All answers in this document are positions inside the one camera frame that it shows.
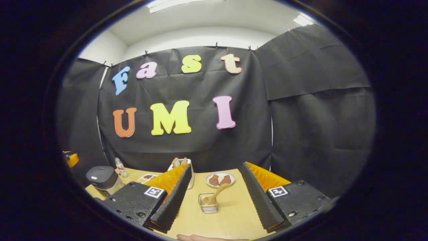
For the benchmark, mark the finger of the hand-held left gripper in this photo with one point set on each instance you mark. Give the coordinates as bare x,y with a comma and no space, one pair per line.
73,159

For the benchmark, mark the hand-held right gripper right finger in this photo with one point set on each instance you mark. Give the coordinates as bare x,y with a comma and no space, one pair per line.
260,201

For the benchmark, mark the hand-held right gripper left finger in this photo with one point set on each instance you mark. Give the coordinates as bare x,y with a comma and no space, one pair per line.
174,201

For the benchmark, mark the grey rice cooker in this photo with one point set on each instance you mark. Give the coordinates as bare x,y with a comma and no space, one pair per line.
100,177

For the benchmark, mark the wooden spoon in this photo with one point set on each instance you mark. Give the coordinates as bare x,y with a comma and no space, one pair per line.
219,191

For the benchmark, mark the white toaster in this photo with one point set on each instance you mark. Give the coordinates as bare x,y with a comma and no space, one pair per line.
192,180

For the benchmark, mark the white divided condiment dish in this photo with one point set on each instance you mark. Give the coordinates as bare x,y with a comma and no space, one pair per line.
147,178

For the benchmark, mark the toast slice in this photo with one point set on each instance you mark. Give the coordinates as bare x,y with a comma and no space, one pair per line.
184,161
176,162

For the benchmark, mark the brown meat piece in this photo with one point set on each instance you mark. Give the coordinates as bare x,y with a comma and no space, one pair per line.
214,180
225,179

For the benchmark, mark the small clear bottle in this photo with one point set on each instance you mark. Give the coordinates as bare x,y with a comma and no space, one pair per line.
121,169

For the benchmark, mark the white round plate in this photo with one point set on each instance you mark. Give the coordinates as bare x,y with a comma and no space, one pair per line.
219,172

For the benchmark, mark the black backdrop cloth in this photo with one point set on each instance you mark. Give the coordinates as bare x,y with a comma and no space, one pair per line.
200,144

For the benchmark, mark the small ceiling light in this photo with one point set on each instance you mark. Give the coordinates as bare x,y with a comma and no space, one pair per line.
303,20

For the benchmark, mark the long ceiling light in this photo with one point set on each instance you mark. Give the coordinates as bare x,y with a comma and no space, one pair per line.
184,4

